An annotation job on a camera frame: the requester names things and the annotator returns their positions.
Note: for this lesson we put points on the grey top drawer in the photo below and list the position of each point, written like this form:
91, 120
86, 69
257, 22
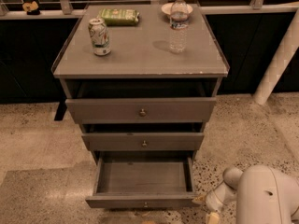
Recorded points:
141, 110

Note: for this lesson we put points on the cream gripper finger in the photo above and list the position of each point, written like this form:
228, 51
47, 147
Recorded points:
201, 199
213, 218

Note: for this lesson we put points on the clear plastic water bottle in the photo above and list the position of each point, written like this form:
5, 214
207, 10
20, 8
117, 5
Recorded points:
179, 22

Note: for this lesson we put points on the grey middle drawer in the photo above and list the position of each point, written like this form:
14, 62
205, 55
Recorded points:
142, 141

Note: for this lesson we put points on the grey drawer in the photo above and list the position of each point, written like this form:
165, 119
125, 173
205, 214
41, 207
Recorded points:
142, 141
148, 180
141, 110

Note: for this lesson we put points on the small yellow object on ledge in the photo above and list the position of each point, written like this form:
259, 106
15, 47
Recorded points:
31, 8

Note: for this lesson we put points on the green white soda can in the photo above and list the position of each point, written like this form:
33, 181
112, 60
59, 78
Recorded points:
99, 37

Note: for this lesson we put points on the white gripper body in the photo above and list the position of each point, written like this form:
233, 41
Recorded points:
212, 200

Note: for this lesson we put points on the green snack bag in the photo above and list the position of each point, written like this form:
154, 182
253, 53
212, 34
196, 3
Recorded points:
119, 16

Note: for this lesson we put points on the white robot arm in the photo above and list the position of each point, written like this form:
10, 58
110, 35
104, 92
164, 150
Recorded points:
263, 195

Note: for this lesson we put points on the white ceramic bowl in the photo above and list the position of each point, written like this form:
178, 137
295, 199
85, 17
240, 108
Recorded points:
166, 9

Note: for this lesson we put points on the grey wooden drawer cabinet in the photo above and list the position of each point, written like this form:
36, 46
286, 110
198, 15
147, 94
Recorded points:
141, 65

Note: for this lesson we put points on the grey bottom drawer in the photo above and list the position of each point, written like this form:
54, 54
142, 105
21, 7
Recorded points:
148, 180

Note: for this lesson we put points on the white diagonal pillar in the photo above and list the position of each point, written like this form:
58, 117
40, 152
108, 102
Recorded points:
286, 49

